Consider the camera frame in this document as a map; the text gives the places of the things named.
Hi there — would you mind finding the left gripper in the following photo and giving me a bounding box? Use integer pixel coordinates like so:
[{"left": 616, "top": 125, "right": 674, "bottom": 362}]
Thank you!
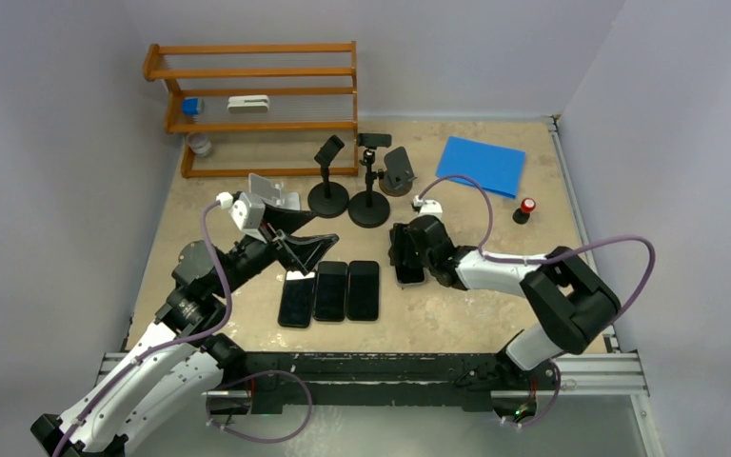
[{"left": 213, "top": 202, "right": 336, "bottom": 298}]

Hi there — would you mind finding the black tall round-base stand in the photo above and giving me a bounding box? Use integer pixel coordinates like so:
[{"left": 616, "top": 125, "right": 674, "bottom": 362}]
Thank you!
[{"left": 348, "top": 133, "right": 392, "bottom": 229}]

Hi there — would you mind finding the black phone from silver stand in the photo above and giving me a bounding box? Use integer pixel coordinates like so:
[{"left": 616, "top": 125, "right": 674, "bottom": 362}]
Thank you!
[{"left": 277, "top": 271, "right": 316, "bottom": 328}]

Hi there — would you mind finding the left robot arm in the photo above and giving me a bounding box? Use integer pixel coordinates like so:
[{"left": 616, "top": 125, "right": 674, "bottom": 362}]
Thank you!
[{"left": 30, "top": 207, "right": 339, "bottom": 456}]

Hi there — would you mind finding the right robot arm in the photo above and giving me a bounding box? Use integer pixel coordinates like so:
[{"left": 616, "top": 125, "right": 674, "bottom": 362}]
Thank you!
[{"left": 388, "top": 215, "right": 622, "bottom": 387}]

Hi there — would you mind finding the silver folding phone stand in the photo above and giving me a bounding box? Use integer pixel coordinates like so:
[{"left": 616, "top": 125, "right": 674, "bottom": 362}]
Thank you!
[{"left": 248, "top": 173, "right": 301, "bottom": 210}]

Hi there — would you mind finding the red black button knob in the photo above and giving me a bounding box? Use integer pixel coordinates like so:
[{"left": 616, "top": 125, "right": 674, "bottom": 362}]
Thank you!
[{"left": 512, "top": 198, "right": 536, "bottom": 225}]

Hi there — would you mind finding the blue foam mat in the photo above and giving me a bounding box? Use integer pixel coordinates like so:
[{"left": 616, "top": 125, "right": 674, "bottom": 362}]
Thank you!
[{"left": 436, "top": 136, "right": 526, "bottom": 199}]

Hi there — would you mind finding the orange wooden rack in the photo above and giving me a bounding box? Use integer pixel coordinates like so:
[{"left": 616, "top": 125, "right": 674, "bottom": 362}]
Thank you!
[{"left": 142, "top": 41, "right": 359, "bottom": 178}]

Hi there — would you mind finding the small clear plastic jar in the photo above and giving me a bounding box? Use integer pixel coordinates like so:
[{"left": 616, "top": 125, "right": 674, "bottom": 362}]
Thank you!
[{"left": 185, "top": 132, "right": 212, "bottom": 157}]

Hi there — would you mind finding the white flat device on rack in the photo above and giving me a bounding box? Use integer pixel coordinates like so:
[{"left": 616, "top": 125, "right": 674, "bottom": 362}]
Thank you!
[{"left": 227, "top": 94, "right": 270, "bottom": 114}]

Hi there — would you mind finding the blue white small box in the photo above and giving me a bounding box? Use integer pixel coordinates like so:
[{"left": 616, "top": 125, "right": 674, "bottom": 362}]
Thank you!
[{"left": 181, "top": 97, "right": 205, "bottom": 117}]

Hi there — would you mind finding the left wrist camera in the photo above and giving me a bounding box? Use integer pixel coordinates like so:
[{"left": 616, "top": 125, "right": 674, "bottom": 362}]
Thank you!
[{"left": 215, "top": 191, "right": 266, "bottom": 242}]

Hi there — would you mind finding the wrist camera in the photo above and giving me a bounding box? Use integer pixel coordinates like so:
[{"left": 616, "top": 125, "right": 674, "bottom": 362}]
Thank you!
[
  {"left": 411, "top": 195, "right": 444, "bottom": 220},
  {"left": 215, "top": 191, "right": 266, "bottom": 242}
]

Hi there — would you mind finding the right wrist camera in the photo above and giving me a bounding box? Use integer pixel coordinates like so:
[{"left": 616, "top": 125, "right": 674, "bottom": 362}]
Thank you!
[{"left": 411, "top": 195, "right": 444, "bottom": 220}]

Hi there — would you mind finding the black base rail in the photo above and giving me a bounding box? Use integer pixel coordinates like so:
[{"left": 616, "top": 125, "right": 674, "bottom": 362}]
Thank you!
[{"left": 206, "top": 351, "right": 556, "bottom": 414}]

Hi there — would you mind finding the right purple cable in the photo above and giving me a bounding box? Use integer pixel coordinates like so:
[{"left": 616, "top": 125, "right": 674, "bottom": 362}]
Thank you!
[{"left": 415, "top": 174, "right": 658, "bottom": 430}]

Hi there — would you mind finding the purple cable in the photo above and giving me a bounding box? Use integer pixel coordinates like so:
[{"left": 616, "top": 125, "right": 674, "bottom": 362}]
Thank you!
[
  {"left": 52, "top": 200, "right": 314, "bottom": 457},
  {"left": 415, "top": 174, "right": 658, "bottom": 430}
]

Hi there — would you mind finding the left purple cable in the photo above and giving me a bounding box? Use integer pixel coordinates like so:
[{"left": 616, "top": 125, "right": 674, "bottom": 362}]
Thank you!
[{"left": 52, "top": 200, "right": 314, "bottom": 457}]

